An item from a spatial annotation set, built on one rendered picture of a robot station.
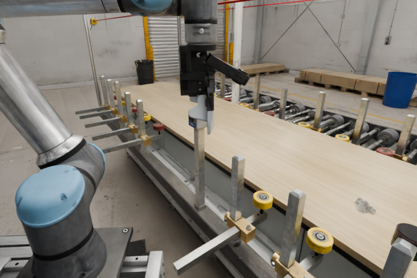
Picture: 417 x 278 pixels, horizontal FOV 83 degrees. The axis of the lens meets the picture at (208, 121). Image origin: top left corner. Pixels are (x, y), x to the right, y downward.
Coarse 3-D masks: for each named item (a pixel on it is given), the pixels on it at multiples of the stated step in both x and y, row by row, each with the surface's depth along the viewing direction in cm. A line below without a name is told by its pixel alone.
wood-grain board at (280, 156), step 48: (144, 96) 249; (192, 144) 146; (240, 144) 144; (288, 144) 144; (336, 144) 144; (288, 192) 101; (336, 192) 101; (384, 192) 101; (336, 240) 79; (384, 240) 78
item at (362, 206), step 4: (356, 200) 95; (360, 200) 95; (360, 204) 93; (364, 204) 92; (368, 204) 92; (356, 208) 92; (360, 208) 91; (364, 208) 90; (368, 208) 91; (372, 208) 90; (364, 212) 90; (372, 212) 89
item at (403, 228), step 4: (400, 224) 54; (404, 224) 54; (408, 224) 54; (400, 228) 52; (404, 228) 52; (408, 228) 52; (412, 228) 52; (416, 228) 52; (400, 232) 52; (404, 232) 51; (408, 232) 51; (412, 232) 51; (416, 232) 51; (408, 236) 50; (412, 236) 50; (416, 236) 50; (412, 240) 50; (416, 240) 49
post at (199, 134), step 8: (200, 128) 104; (200, 136) 106; (200, 144) 107; (200, 152) 108; (200, 160) 110; (200, 168) 111; (200, 176) 113; (200, 184) 115; (200, 192) 116; (200, 200) 118; (200, 208) 119
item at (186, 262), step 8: (256, 216) 99; (264, 216) 100; (256, 224) 98; (224, 232) 91; (232, 232) 91; (216, 240) 88; (224, 240) 88; (232, 240) 91; (200, 248) 84; (208, 248) 84; (216, 248) 86; (184, 256) 81; (192, 256) 81; (200, 256) 82; (176, 264) 79; (184, 264) 79; (192, 264) 81; (176, 272) 78
